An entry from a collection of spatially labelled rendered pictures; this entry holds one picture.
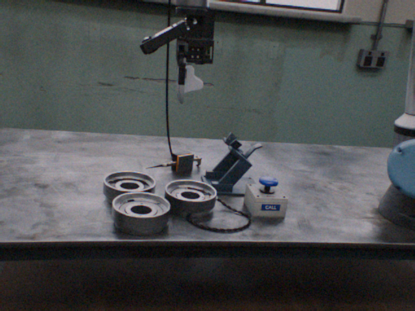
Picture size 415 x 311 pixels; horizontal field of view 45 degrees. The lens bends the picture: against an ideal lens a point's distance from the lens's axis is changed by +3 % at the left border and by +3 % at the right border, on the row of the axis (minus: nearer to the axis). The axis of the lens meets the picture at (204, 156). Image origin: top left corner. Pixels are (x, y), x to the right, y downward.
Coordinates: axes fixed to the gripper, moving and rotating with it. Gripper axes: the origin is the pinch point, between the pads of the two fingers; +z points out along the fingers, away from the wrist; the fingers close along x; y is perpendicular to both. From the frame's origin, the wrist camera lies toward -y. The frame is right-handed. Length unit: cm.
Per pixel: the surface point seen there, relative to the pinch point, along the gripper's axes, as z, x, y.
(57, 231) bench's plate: 18.3, -34.2, -21.9
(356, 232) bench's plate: 20.8, -28.3, 34.9
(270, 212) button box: 18.4, -24.6, 18.2
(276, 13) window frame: -20, 133, 55
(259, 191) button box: 15.0, -21.8, 16.2
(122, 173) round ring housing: 14.2, -15.1, -12.0
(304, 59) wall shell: 2, 145, 76
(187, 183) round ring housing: 15.2, -17.6, 1.7
